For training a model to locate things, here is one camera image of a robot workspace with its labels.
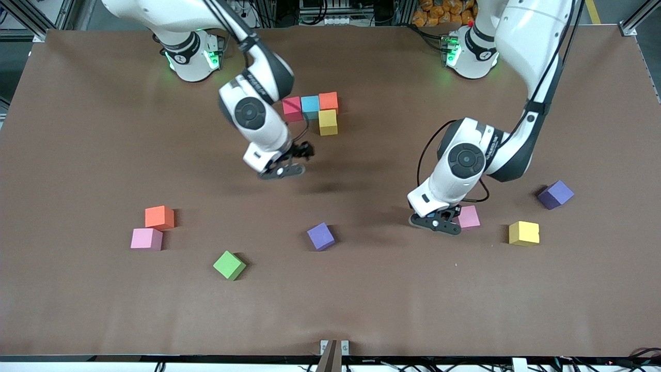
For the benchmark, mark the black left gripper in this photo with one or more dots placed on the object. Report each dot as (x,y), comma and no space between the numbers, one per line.
(454,211)

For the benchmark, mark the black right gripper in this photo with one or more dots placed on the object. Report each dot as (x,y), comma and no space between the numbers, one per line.
(300,151)

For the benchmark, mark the pink foam cube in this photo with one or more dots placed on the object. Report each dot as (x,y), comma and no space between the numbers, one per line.
(470,217)
(146,239)

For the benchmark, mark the yellow foam cube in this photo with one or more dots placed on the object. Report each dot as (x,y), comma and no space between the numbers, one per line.
(328,123)
(524,233)

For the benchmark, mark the red foam cube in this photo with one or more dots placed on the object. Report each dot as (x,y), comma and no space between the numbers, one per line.
(293,109)

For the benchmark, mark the blue foam cube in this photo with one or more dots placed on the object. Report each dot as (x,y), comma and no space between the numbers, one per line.
(310,106)

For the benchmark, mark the orange foam cube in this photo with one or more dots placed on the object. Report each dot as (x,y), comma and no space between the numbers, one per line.
(329,101)
(159,217)

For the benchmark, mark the green foam cube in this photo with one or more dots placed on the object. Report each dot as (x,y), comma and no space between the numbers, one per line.
(229,265)

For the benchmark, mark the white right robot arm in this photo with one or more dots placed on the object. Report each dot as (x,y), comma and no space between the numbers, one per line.
(258,124)

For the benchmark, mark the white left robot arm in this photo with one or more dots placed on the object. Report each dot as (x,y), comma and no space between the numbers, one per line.
(526,31)

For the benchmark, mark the purple foam cube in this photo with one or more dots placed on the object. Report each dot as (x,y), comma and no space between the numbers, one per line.
(555,195)
(320,237)

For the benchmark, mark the white equipment rack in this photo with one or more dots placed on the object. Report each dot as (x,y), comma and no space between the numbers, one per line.
(330,19)

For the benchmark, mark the white plastic box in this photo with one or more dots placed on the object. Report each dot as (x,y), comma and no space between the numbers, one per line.
(519,366)

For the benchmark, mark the orange fruit net bag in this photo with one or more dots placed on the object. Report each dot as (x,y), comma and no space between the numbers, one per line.
(439,13)

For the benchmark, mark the metal table edge bracket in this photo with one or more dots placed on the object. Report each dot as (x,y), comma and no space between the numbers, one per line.
(324,346)

